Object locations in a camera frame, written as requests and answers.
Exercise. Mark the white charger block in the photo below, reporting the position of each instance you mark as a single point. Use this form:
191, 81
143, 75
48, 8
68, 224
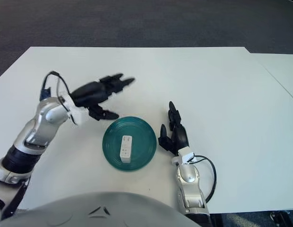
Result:
126, 149

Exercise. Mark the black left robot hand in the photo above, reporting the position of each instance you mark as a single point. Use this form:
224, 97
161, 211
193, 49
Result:
91, 93

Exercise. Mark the black chair base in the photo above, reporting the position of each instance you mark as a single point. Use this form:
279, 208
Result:
280, 216

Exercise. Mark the dark green round plate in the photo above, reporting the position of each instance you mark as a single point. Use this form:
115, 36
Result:
141, 132

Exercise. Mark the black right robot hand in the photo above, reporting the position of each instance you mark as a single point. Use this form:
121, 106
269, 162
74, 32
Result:
180, 137

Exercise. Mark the silver robot torso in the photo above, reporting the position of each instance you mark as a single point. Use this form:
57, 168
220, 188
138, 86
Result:
101, 212

